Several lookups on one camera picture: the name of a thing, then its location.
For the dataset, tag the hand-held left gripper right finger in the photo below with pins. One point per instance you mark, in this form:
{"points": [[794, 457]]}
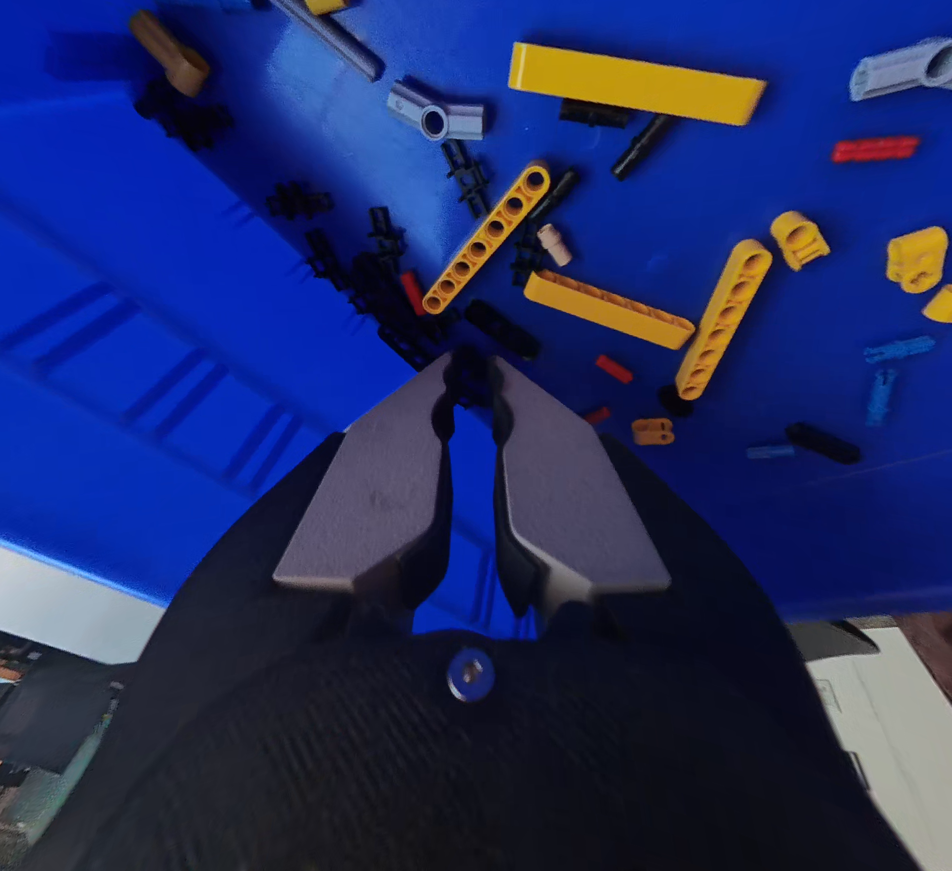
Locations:
{"points": [[573, 506]]}

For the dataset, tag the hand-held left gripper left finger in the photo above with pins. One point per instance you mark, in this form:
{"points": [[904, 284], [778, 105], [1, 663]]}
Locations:
{"points": [[364, 499]]}

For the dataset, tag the blue plastic bin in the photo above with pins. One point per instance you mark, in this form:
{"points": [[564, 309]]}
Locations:
{"points": [[186, 254]]}

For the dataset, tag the small red piece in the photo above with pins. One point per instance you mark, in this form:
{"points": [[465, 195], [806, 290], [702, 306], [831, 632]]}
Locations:
{"points": [[413, 292], [597, 416], [613, 369]]}

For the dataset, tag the small yellow two-hole connector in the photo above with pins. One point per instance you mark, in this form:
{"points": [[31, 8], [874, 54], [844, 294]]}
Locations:
{"points": [[653, 431]]}

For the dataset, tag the black round bush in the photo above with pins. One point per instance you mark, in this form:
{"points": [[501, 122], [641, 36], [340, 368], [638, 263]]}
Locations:
{"points": [[674, 401]]}

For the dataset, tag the short black beam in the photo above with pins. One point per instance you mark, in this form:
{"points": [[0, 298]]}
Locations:
{"points": [[502, 328]]}

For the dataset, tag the yellow beam on edge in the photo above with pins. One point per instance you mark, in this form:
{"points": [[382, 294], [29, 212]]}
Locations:
{"points": [[610, 313]]}

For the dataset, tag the pile of black pins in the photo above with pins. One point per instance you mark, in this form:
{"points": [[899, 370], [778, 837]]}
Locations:
{"points": [[379, 276]]}

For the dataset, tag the yellow five-hole beam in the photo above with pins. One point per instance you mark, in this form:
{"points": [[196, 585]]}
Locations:
{"points": [[723, 321]]}

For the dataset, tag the black pin at right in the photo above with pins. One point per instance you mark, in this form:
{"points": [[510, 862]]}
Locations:
{"points": [[823, 443]]}

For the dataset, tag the black pin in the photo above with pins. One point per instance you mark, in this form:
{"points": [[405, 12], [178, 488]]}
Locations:
{"points": [[556, 193], [823, 443], [595, 114], [641, 146]]}

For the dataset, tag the tan short pin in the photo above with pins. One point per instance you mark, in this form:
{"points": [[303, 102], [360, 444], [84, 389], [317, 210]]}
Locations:
{"points": [[555, 245]]}

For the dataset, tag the yellow seven-hole beam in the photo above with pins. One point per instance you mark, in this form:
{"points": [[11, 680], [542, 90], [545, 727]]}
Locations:
{"points": [[487, 237]]}

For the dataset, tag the yellow pin connector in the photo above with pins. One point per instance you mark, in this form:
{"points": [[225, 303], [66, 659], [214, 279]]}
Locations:
{"points": [[797, 239]]}

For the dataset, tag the open instruction booklet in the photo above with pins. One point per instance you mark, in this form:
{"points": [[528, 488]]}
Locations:
{"points": [[892, 722]]}

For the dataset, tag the grey angled connector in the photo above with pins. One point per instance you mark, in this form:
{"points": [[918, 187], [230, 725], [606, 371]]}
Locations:
{"points": [[435, 116]]}

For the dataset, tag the yellow curved piece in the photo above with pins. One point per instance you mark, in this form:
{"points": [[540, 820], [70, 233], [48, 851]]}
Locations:
{"points": [[941, 306]]}

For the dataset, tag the yellow cross-hole connector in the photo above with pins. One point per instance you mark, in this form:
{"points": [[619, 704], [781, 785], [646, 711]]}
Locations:
{"points": [[916, 260]]}

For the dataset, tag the long yellow smooth beam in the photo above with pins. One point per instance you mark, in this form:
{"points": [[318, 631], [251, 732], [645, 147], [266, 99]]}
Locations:
{"points": [[632, 83]]}

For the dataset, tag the red ridged axle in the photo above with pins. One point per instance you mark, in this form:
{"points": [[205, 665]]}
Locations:
{"points": [[875, 150]]}

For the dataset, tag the brown axle connector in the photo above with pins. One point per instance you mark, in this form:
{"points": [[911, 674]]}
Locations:
{"points": [[171, 54]]}

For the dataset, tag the long grey axle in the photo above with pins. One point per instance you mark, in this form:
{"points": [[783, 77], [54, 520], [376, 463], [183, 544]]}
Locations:
{"points": [[297, 8]]}

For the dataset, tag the grey tube connector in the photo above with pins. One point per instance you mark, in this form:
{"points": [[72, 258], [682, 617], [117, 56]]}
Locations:
{"points": [[900, 68]]}

